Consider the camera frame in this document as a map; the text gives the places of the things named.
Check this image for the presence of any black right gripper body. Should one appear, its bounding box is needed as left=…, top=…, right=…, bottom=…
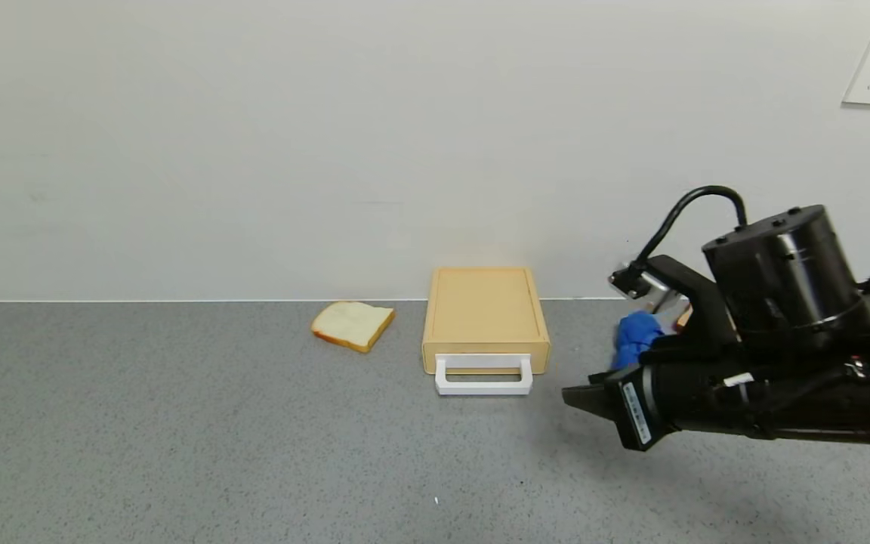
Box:
left=604, top=355, right=719, bottom=452

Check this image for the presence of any yellow drawer with white handle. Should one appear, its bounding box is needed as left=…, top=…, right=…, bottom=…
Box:
left=426, top=348, right=549, bottom=397

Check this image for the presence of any yellow drawer cabinet housing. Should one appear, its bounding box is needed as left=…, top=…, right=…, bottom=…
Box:
left=421, top=266, right=551, bottom=376

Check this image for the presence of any blue rolled cloth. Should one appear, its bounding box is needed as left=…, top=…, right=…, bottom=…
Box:
left=612, top=311, right=666, bottom=371

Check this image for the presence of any white bread slice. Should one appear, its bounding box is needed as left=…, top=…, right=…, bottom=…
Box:
left=310, top=301, right=396, bottom=354

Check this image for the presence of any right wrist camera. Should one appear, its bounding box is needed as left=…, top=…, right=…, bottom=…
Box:
left=607, top=264, right=670, bottom=301

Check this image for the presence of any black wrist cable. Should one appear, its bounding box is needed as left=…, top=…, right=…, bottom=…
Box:
left=634, top=185, right=750, bottom=279

